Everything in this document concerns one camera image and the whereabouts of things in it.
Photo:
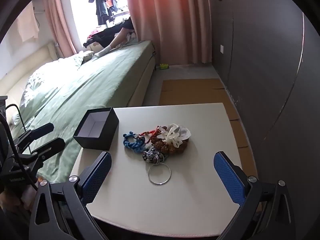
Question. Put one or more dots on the dark clothes pile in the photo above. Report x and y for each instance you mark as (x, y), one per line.
(100, 35)

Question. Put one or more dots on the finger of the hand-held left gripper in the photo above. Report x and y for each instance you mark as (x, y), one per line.
(40, 131)
(51, 147)

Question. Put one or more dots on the white wall socket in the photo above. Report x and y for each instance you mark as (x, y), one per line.
(221, 48)

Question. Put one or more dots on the white pillow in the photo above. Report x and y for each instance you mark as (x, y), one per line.
(87, 56)

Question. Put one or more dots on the grey wardrobe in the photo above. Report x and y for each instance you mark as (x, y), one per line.
(270, 67)

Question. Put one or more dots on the green toy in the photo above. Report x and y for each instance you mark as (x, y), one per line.
(164, 66)

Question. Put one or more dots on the silver bangle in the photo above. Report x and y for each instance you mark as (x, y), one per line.
(159, 184)

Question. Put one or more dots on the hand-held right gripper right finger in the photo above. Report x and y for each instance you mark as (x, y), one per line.
(228, 177)

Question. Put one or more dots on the green patterned duvet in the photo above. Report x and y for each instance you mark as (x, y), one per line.
(42, 87)

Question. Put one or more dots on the brown cardboard floor sheets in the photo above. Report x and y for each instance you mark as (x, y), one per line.
(190, 90)

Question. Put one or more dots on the wide pink curtain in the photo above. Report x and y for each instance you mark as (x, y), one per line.
(170, 17)

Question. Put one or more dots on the narrow pink curtain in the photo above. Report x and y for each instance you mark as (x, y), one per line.
(58, 17)

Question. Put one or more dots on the black jewelry box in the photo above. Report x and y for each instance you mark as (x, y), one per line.
(100, 142)

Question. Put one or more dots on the beige hanging cloth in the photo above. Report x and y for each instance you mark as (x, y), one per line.
(26, 22)

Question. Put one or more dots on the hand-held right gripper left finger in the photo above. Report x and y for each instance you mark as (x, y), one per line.
(98, 177)

